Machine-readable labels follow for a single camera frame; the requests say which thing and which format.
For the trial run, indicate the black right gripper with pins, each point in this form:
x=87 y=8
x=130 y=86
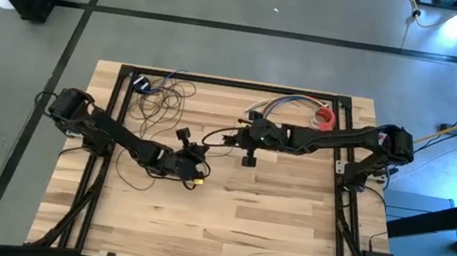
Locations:
x=267 y=135

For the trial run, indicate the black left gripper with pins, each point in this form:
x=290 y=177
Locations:
x=184 y=164

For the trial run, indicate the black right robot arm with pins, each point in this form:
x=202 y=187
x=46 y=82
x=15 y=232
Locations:
x=342 y=138

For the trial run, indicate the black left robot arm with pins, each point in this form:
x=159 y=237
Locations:
x=121 y=136

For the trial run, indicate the red tape dispenser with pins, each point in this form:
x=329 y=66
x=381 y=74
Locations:
x=324 y=118

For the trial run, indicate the blue round device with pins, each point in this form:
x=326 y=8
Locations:
x=142 y=83

